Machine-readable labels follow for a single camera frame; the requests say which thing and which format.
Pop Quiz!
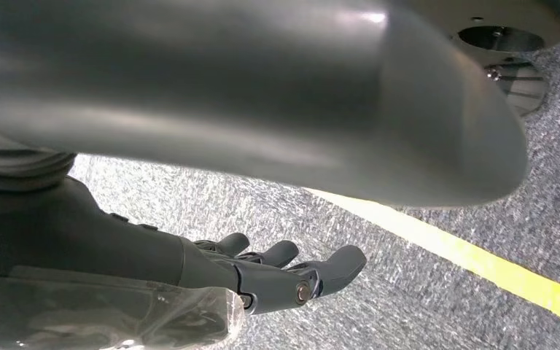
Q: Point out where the yellow floor tape square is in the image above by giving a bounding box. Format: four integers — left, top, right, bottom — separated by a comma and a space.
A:
306, 188, 560, 331

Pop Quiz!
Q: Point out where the dark robot lower body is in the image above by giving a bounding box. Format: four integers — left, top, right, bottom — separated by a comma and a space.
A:
402, 0, 560, 117

